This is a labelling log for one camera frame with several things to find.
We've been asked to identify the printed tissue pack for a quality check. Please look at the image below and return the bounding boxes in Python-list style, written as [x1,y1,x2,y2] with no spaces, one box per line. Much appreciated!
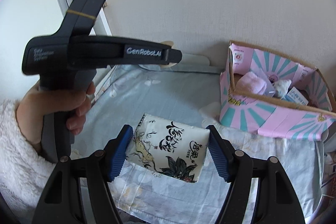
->
[126,113,210,183]

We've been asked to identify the floral white cloth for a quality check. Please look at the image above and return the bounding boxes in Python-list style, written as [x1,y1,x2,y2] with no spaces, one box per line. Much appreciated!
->
[273,80,291,99]

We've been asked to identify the white fluffy sleeve forearm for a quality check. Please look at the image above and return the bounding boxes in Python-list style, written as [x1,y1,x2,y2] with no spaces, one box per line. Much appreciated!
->
[1,100,55,220]

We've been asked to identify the person left hand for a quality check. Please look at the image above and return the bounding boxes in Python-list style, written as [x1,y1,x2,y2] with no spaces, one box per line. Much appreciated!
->
[16,83,95,152]

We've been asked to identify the yellow rubber band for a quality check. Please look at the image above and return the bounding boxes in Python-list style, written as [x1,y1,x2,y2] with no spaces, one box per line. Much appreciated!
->
[66,9,96,21]

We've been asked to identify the pink teal cardboard box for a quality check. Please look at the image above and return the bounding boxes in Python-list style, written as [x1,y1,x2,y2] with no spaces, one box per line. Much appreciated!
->
[219,40,335,141]

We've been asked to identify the clear plastic bag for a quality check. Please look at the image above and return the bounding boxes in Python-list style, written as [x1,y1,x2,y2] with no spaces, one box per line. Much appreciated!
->
[255,68,277,97]

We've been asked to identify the light blue floral bedsheet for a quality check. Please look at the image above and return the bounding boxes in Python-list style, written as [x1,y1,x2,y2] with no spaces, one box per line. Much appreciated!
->
[72,65,324,223]

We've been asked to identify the pink folded towel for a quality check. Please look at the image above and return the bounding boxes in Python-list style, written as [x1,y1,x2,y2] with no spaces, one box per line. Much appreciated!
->
[235,72,266,95]

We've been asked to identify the light blue small box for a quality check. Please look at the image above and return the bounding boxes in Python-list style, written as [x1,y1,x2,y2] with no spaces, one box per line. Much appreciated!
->
[283,87,309,106]

